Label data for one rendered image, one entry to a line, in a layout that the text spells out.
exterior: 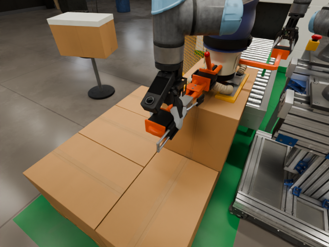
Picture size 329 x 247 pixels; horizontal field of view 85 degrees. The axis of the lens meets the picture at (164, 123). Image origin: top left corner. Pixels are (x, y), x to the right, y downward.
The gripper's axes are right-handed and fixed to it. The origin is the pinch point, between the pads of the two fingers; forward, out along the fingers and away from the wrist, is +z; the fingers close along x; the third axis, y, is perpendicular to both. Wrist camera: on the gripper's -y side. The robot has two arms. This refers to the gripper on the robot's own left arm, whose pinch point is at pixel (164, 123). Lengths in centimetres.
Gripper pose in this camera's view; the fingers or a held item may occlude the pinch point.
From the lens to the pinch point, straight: 58.0
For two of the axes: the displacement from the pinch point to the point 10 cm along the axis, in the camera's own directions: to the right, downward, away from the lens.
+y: 5.2, -5.7, 6.4
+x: -8.5, -3.4, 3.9
